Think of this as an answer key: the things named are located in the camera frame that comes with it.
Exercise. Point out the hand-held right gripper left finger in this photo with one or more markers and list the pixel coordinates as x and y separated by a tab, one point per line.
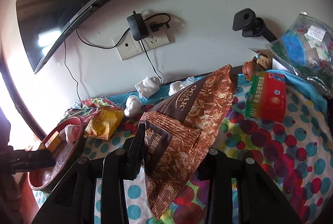
136	151

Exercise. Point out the yellow snack bag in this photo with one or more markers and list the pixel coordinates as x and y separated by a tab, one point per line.
104	123

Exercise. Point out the yellow cartoon medicine box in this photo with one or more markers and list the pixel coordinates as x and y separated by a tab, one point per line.
53	144

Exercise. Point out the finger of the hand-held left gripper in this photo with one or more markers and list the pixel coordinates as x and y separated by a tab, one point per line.
33	160

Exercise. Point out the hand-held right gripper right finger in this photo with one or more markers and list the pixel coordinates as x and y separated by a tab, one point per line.
216	161

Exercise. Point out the polka dot blanket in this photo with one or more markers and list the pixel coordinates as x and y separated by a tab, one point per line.
286	148

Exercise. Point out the brown snack bag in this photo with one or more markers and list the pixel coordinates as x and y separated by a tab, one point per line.
187	130

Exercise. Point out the brown walnut charm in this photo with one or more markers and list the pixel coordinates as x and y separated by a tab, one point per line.
249	67

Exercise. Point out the black clamp mount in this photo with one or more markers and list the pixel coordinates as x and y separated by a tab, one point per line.
244	18

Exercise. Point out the green and red medicine box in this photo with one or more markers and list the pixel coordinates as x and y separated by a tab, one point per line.
265	99

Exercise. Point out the white sock ball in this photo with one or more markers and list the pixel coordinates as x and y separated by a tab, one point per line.
132	107

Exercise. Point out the clear plastic bag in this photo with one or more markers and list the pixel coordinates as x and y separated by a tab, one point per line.
294	49

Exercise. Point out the black charger adapter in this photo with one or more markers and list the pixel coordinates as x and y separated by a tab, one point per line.
135	26

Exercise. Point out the white sock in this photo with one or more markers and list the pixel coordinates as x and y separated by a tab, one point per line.
147	87
72	133

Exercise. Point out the plastic-wrapped white wad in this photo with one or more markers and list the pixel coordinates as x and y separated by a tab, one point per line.
177	88

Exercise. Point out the white wall socket plate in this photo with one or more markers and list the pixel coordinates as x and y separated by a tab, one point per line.
156	41
127	47

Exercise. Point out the white paper box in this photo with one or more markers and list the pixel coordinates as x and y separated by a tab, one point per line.
277	64

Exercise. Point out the red round tray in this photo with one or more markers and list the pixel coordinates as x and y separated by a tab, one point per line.
57	164

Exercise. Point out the small cardboard box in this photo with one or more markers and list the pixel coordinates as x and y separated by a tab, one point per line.
265	60

